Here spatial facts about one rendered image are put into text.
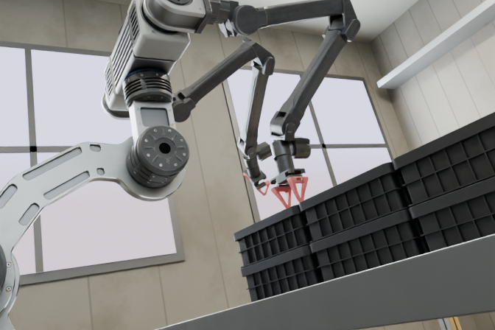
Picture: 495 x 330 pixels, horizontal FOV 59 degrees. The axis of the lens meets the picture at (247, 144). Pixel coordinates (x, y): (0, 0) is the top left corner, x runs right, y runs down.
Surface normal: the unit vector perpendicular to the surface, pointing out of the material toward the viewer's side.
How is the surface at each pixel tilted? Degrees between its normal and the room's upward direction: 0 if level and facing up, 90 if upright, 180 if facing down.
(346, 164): 90
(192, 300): 90
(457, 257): 90
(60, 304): 90
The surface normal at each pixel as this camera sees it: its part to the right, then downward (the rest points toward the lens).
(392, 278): -0.85, 0.00
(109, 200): 0.47, -0.41
